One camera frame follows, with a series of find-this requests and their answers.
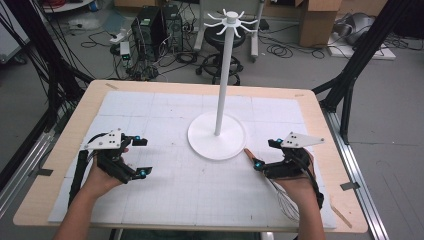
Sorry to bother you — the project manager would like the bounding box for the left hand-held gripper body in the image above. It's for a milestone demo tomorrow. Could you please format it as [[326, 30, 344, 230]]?
[[80, 128, 138, 185]]

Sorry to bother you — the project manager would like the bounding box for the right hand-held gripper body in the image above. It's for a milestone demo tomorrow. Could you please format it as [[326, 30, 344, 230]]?
[[262, 131, 326, 180]]

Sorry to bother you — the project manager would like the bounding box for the wire whisk with wooden handle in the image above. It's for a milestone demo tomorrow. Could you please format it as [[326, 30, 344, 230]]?
[[243, 147, 302, 223]]

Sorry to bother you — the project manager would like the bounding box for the person's right hand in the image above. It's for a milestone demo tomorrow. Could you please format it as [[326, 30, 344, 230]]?
[[270, 151, 318, 205]]

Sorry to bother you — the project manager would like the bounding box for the person's left hand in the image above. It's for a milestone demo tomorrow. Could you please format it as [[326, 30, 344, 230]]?
[[81, 147, 130, 201]]

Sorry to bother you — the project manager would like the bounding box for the white grid mat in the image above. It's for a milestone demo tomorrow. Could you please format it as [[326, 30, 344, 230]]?
[[47, 90, 337, 230]]

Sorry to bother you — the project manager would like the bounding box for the white hook stand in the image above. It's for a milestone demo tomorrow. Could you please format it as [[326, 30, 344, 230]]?
[[186, 8, 260, 161]]

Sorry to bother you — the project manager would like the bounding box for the thin wooden strip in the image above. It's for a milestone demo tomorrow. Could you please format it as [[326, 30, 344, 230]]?
[[329, 203, 353, 230]]

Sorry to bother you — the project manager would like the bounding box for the white adapter box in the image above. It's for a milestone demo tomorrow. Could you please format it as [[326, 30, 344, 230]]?
[[119, 41, 132, 61]]

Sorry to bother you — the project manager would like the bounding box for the black round stool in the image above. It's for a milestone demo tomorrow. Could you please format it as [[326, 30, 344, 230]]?
[[195, 25, 247, 86]]

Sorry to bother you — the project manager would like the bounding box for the white power strip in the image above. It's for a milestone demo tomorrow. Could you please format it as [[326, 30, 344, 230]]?
[[109, 28, 133, 45]]

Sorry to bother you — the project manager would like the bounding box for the large black computer tower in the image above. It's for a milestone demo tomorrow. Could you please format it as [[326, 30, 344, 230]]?
[[130, 5, 165, 63]]

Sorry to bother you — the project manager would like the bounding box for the white stand leg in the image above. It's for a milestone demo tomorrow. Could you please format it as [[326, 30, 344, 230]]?
[[250, 0, 266, 63], [194, 0, 210, 52]]

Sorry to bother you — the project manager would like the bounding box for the small black computer tower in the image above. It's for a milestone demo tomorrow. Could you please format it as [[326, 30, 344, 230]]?
[[162, 7, 185, 53]]

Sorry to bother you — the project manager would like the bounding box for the cardboard box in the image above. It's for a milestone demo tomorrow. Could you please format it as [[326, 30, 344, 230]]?
[[297, 0, 343, 48]]

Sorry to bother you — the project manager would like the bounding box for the white flat board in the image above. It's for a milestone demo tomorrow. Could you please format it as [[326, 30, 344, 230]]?
[[327, 32, 398, 62]]

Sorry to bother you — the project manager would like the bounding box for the grey rounded device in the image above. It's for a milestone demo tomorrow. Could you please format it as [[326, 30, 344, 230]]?
[[333, 12, 377, 46]]

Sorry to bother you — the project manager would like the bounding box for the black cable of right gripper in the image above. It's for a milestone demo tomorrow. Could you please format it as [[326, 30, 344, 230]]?
[[296, 153, 325, 210]]

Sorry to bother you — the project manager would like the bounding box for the black strap of left gripper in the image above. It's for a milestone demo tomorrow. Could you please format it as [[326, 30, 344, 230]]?
[[67, 132, 108, 208]]

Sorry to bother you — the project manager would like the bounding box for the aluminium rail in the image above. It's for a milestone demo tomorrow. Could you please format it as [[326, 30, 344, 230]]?
[[322, 109, 390, 240], [0, 129, 57, 219]]

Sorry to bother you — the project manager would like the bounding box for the coiled black cable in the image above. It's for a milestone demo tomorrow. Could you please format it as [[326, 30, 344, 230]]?
[[265, 43, 295, 60]]

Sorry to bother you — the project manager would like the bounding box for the black metal frame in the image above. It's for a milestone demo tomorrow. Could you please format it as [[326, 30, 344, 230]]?
[[312, 0, 416, 145], [0, 0, 95, 134]]

